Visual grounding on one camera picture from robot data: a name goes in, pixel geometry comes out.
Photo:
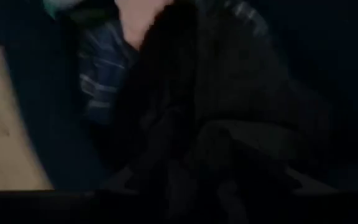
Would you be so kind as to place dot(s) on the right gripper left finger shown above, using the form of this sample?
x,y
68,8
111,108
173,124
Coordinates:
x,y
141,205

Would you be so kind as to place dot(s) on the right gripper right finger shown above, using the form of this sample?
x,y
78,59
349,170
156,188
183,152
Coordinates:
x,y
269,205

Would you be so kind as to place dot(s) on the dark grey trousers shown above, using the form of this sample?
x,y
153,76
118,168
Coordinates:
x,y
213,93

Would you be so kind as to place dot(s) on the blue plaid shirt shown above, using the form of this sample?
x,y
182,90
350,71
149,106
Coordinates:
x,y
104,71

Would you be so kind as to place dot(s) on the pale pink garment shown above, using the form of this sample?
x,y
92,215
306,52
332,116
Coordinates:
x,y
138,21

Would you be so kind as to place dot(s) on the teal garment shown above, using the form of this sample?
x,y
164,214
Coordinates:
x,y
54,9

